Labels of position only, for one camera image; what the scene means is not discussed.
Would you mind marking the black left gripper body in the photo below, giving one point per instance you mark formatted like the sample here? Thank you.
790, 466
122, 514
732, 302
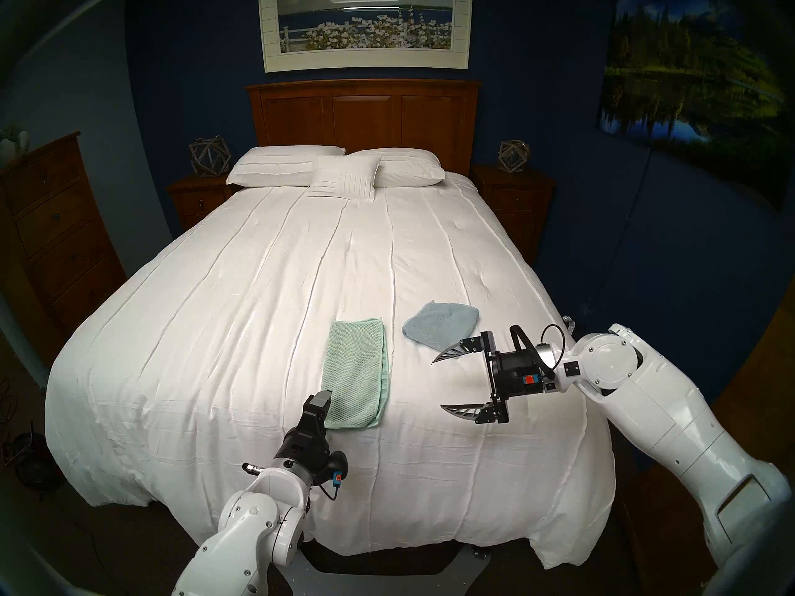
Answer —
307, 449

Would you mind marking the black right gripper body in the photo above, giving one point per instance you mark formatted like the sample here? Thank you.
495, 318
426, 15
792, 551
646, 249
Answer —
522, 371

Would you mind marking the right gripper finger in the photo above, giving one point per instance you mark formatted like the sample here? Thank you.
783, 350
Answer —
475, 344
481, 411

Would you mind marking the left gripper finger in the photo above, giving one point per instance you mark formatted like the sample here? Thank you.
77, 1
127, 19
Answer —
320, 408

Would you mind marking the light blue hand towel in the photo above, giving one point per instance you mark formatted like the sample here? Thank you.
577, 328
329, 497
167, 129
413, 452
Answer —
441, 321

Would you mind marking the mint green hand towel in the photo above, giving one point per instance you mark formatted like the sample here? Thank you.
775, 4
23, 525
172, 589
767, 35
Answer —
354, 365

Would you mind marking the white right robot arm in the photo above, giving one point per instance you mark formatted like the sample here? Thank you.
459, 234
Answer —
671, 415

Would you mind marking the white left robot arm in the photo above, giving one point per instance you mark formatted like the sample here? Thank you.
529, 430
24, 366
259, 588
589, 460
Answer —
248, 532

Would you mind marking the white bed comforter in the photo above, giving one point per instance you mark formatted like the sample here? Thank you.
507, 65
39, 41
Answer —
248, 290

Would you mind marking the brown wooden nightstand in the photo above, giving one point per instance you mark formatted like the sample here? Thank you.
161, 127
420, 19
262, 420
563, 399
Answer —
199, 197
518, 197

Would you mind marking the long white pillow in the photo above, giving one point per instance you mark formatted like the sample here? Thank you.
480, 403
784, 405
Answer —
410, 166
273, 165

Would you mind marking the square pleated white pillow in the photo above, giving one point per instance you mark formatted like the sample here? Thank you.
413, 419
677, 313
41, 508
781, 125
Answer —
345, 177

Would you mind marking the brown wooden headboard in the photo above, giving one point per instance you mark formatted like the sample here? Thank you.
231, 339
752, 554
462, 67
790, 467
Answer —
366, 117

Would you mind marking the black round floor device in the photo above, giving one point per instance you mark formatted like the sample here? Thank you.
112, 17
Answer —
34, 467

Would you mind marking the brown wooden dresser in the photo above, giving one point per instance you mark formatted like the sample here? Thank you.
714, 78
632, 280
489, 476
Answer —
56, 241

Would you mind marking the forest lake canvas print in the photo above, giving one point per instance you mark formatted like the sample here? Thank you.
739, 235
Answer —
683, 73

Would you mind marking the framed flower seascape picture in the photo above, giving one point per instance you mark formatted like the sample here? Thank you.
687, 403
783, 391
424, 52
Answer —
366, 17

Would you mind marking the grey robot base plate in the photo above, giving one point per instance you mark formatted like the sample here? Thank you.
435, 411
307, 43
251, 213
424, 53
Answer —
459, 570

